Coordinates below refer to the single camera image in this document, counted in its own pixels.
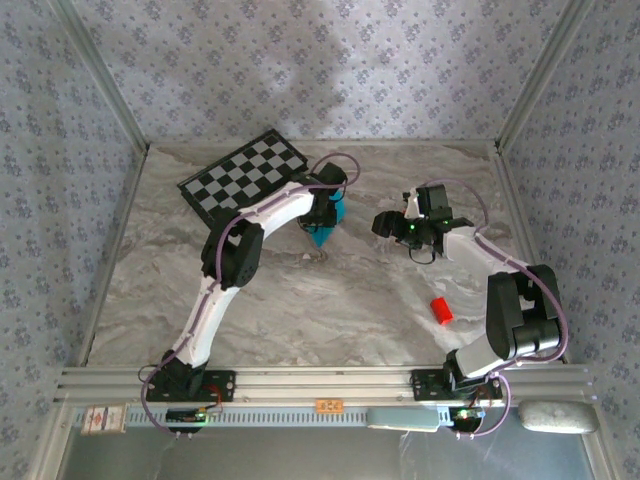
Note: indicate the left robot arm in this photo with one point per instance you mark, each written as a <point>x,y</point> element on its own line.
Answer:
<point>235,250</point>

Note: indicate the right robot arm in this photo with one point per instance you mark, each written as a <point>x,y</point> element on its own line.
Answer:
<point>520,320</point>

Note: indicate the small red block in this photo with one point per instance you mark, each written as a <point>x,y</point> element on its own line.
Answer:
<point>442,311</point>

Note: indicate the black and grey chessboard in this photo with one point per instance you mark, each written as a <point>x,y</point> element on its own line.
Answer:
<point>242,180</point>

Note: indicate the orange label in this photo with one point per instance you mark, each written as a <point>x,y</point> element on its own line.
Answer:
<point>329,405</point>

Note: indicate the right controller board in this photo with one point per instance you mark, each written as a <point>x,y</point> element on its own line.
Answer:
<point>465,415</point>

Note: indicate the controller board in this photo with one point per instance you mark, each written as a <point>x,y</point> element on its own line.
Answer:
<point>465,415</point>
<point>185,416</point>

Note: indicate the grey-blue box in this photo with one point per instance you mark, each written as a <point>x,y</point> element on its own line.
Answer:
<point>402,419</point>

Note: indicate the grey stone-like pad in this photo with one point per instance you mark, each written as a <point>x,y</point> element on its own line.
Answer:
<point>555,416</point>

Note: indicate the left controller board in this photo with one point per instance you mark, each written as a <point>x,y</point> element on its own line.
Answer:
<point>185,416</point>

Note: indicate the red and white card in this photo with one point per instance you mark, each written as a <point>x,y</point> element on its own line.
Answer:
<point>102,420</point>

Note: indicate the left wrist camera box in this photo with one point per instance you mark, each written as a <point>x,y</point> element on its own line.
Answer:
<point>332,175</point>

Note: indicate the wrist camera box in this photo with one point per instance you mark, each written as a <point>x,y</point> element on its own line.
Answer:
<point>432,199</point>
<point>332,175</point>

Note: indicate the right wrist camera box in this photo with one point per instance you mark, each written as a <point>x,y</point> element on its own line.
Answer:
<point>432,199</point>

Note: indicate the aluminium side rail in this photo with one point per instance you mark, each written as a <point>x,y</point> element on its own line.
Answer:
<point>524,235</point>
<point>114,260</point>

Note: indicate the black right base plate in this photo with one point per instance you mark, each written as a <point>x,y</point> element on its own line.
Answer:
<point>425,385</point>

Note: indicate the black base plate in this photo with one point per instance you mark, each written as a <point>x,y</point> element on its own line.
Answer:
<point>425,385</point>
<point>220,385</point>

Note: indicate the aluminium mounting rail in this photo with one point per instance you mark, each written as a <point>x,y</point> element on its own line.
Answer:
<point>325,385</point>

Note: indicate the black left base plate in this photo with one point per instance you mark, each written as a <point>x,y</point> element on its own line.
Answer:
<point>220,385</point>

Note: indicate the aluminium frame post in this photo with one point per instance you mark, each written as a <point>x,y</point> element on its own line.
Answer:
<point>102,75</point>
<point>540,75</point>

